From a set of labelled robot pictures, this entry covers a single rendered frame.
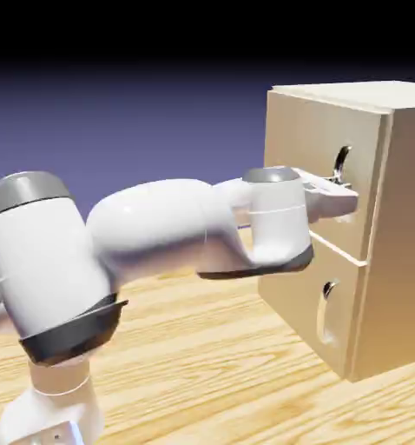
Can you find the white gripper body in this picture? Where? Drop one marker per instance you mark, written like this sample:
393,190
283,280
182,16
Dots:
329,201

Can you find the light wood cabinet door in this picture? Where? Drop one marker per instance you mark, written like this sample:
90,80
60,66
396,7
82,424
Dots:
297,299
308,139

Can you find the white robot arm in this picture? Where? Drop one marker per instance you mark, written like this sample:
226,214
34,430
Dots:
166,222

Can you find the light wood cabinet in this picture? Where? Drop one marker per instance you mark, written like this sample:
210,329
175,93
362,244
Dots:
395,226

